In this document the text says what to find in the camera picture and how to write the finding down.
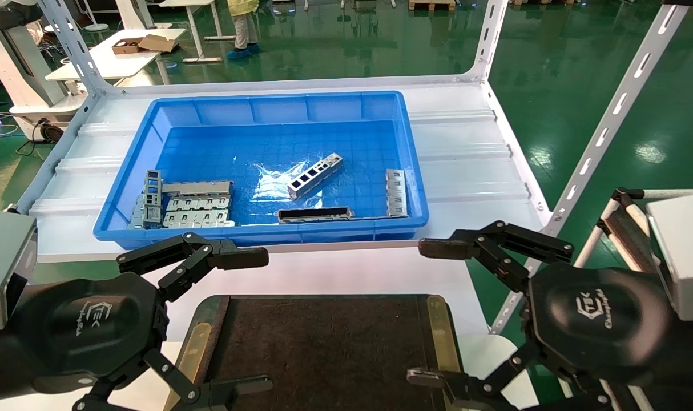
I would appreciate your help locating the black round floor object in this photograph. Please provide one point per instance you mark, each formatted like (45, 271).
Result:
(52, 132)

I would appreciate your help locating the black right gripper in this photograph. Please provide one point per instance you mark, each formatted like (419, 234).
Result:
(597, 319)

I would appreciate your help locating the dark long metal part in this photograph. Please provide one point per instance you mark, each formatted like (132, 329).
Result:
(315, 215)

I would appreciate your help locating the white machine column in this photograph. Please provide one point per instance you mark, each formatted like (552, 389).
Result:
(15, 63)

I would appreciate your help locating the blue plastic bin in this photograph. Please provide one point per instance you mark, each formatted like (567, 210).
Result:
(209, 111)

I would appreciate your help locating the white metal shelf rack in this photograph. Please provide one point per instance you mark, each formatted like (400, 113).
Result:
(466, 171)

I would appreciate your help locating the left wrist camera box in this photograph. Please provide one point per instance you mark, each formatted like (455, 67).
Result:
(4, 257)

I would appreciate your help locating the person in yellow coat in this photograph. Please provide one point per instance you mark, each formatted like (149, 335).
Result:
(244, 28)

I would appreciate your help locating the white desk with legs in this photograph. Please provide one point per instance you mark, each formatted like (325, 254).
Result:
(193, 34)

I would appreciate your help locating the gray upright metal part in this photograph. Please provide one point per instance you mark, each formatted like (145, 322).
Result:
(152, 217)

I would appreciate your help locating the wooden pallet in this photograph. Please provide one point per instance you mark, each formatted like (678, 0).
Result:
(432, 4)

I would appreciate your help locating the open cardboard box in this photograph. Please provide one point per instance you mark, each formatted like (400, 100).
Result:
(158, 43)

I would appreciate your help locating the silver long metal part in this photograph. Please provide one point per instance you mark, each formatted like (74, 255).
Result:
(198, 186)
(178, 204)
(175, 220)

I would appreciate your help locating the silver metal part square holes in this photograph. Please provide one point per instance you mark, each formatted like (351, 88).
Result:
(315, 176)

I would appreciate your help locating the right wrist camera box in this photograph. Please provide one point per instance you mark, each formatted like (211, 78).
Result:
(683, 251)

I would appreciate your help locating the clear plastic film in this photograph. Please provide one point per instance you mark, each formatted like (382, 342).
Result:
(272, 185)

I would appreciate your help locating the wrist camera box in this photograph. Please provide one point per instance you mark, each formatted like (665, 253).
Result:
(683, 251)
(4, 257)

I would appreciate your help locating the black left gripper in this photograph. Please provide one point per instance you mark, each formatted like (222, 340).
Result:
(84, 331)

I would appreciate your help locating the small silver metal part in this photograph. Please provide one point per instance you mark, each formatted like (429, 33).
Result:
(136, 220)

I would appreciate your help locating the right camera mount bracket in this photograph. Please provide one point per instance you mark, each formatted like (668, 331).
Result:
(629, 196)

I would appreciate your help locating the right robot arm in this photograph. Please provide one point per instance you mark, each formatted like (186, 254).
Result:
(689, 371)

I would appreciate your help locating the silver slotted metal part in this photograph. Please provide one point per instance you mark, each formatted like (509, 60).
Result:
(397, 194)

